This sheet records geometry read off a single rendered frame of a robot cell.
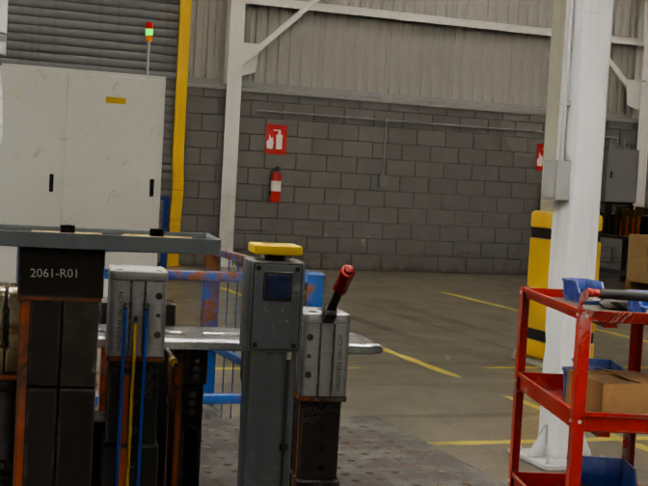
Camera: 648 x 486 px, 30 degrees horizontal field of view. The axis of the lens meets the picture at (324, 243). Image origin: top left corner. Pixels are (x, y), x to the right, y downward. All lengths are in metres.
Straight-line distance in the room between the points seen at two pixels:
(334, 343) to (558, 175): 3.95
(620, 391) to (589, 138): 2.07
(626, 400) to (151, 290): 2.38
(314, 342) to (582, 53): 4.07
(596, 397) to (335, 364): 2.18
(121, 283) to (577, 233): 4.14
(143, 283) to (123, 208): 8.22
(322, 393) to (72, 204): 8.14
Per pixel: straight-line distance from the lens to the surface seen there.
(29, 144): 9.71
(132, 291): 1.63
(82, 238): 1.43
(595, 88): 5.65
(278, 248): 1.49
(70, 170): 9.75
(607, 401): 3.77
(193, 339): 1.76
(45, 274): 1.46
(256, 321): 1.49
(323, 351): 1.67
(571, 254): 5.60
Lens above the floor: 1.24
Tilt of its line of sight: 3 degrees down
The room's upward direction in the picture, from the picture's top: 3 degrees clockwise
